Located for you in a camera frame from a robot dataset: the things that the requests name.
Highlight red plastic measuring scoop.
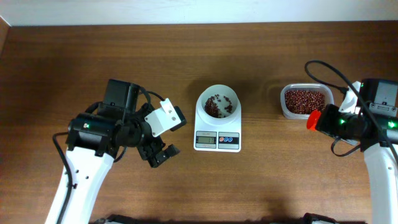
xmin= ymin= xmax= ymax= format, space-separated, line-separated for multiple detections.
xmin=307 ymin=110 xmax=322 ymax=131

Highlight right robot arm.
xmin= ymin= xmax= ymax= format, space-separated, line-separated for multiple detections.
xmin=307 ymin=78 xmax=397 ymax=223

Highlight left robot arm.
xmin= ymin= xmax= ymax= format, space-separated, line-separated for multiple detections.
xmin=46 ymin=79 xmax=187 ymax=223

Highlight white digital kitchen scale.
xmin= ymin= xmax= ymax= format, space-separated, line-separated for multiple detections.
xmin=193 ymin=105 xmax=242 ymax=152

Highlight clear plastic bean container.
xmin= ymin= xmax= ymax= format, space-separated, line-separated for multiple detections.
xmin=280 ymin=83 xmax=334 ymax=120

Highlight red beans in bowl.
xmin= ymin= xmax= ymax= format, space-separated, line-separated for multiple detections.
xmin=204 ymin=94 xmax=233 ymax=118

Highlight white round bowl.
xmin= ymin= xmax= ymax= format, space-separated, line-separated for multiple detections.
xmin=197 ymin=85 xmax=241 ymax=120

